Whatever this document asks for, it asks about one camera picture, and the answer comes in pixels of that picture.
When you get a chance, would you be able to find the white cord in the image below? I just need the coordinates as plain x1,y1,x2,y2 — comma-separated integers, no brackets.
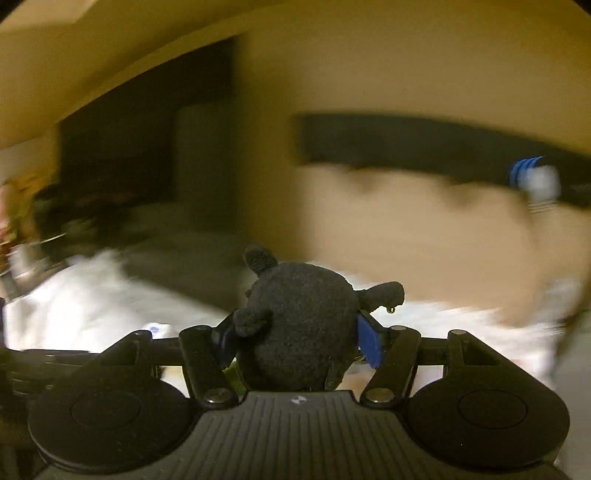
523,165,563,216

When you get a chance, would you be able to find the black plush toy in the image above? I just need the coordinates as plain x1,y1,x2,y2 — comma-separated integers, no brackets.
233,244,406,393

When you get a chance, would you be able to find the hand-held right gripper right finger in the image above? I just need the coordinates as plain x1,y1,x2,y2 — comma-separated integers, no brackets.
357,309,509,408

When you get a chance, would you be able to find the white bedsheet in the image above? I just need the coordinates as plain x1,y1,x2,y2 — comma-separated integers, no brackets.
0,249,591,384

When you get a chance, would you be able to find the black bar with blue stripes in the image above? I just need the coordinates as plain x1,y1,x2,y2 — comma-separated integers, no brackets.
294,113,591,208

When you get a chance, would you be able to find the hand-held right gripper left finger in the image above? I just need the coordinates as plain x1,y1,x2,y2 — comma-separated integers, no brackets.
99,313,241,409

